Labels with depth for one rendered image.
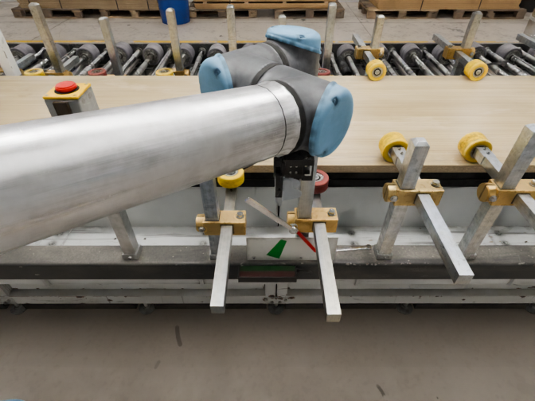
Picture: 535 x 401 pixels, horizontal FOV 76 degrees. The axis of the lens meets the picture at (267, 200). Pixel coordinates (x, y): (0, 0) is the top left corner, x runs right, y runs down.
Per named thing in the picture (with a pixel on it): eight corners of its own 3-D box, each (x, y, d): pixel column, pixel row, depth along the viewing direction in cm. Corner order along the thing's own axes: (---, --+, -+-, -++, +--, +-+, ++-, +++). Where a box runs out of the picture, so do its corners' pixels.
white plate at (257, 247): (333, 261, 102) (338, 238, 95) (247, 261, 102) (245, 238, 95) (333, 259, 102) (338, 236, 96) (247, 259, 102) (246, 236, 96)
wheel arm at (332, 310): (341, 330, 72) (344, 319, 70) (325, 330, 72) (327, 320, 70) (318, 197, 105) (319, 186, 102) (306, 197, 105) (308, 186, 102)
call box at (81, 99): (90, 131, 72) (76, 96, 67) (57, 131, 72) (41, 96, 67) (102, 115, 77) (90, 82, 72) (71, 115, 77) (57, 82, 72)
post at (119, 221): (138, 259, 102) (85, 125, 73) (122, 259, 102) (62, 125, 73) (142, 248, 106) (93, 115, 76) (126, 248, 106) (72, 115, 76)
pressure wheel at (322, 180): (326, 213, 103) (330, 184, 96) (300, 213, 103) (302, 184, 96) (323, 196, 109) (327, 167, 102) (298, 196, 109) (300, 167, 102)
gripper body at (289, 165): (312, 184, 71) (318, 133, 63) (271, 184, 71) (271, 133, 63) (309, 163, 77) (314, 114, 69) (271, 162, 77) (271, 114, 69)
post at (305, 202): (306, 259, 103) (323, 114, 71) (294, 259, 103) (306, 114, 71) (305, 251, 106) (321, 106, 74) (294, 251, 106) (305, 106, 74)
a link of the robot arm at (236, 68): (237, 73, 42) (303, 51, 49) (185, 51, 49) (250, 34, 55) (241, 138, 49) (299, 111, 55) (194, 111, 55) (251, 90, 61)
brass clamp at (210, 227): (245, 236, 94) (244, 223, 91) (197, 236, 94) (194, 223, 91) (246, 221, 99) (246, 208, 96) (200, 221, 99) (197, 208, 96)
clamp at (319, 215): (336, 232, 94) (338, 219, 91) (287, 232, 94) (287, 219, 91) (333, 218, 98) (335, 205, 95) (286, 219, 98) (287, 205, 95)
